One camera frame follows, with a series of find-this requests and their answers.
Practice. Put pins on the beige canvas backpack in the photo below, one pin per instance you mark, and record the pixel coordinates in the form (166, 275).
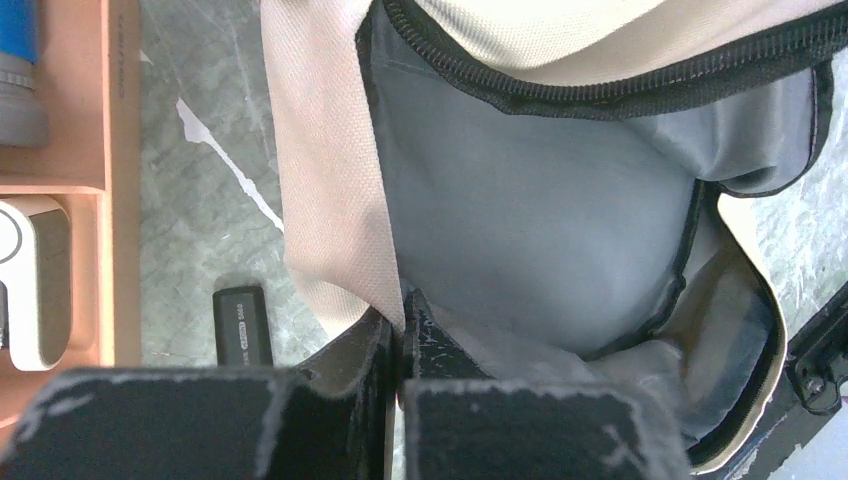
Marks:
(564, 181)

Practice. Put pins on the blue-capped grey bottle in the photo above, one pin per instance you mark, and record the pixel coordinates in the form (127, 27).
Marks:
(24, 121)

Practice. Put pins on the orange plastic file organizer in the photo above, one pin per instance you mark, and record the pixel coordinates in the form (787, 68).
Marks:
(89, 80)

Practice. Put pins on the black blue marker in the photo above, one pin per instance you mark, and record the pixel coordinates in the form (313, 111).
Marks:
(242, 336)

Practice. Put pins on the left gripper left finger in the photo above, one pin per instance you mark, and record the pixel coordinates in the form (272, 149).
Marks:
(326, 418)

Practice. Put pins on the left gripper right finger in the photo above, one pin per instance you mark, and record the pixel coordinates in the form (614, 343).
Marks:
(463, 423)

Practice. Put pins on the white stapler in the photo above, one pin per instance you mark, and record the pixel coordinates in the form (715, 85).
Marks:
(36, 293)

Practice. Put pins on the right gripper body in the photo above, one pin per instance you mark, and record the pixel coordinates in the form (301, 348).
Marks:
(816, 365)

